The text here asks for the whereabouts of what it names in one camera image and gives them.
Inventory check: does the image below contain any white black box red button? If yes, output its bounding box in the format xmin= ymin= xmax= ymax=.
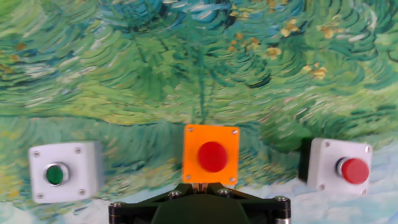
xmin=298 ymin=137 xmax=373 ymax=195

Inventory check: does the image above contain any grey box green push button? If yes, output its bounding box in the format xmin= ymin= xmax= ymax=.
xmin=28 ymin=140 xmax=103 ymax=205

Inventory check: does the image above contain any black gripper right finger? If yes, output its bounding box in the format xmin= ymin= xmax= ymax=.
xmin=200 ymin=182 xmax=292 ymax=224

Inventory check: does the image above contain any green blue painting print cloth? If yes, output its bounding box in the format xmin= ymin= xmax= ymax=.
xmin=0 ymin=0 xmax=398 ymax=224

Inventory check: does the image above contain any orange box red mushroom button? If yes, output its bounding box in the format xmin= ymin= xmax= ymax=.
xmin=182 ymin=123 xmax=241 ymax=187

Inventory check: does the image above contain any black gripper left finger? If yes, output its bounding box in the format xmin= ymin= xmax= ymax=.
xmin=108 ymin=182 xmax=201 ymax=224

